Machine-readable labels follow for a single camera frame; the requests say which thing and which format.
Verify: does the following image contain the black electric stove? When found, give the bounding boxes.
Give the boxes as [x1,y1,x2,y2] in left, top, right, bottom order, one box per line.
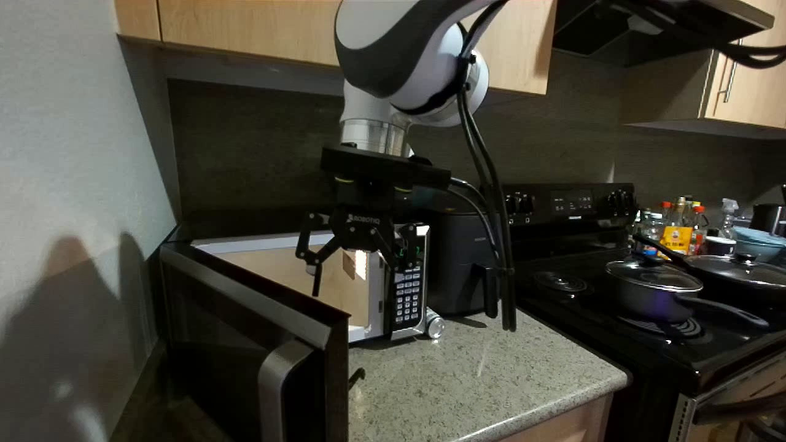
[503,184,786,442]

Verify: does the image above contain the lower wooden base cabinet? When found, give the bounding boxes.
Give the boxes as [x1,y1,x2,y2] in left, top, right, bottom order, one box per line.
[502,394,615,442]

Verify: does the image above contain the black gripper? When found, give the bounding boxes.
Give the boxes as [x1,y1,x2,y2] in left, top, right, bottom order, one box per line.
[293,184,423,298]

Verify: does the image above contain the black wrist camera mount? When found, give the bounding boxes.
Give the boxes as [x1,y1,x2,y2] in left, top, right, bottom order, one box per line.
[319,144,451,193]

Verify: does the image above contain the light blue bowl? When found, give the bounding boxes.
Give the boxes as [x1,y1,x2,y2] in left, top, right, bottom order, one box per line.
[733,225,786,263]

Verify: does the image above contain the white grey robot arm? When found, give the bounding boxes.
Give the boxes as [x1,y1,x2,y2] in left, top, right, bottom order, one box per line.
[295,0,509,294]

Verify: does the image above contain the black pot with glass lid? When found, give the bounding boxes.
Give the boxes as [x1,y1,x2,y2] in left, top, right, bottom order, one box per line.
[604,257,768,327]

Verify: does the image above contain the far right wooden cabinet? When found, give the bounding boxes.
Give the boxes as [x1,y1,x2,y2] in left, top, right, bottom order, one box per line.
[621,50,786,139]

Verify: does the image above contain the black frying pan with lid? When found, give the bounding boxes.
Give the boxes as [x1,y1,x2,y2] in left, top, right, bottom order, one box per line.
[633,232,786,306]

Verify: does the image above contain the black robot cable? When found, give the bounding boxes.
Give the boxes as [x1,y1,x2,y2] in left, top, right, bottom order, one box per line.
[444,0,521,334]

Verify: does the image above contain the yellow oil bottle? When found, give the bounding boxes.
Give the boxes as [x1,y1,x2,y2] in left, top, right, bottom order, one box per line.
[660,199,693,255]

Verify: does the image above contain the left wooden cabinet door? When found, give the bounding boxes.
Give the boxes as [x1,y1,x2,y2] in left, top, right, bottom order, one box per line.
[112,0,338,66]

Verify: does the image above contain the black range hood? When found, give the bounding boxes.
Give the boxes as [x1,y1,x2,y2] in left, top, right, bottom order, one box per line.
[553,0,775,66]

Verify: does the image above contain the stainless steel microwave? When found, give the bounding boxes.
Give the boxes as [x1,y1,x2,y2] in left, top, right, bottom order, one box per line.
[158,225,429,442]

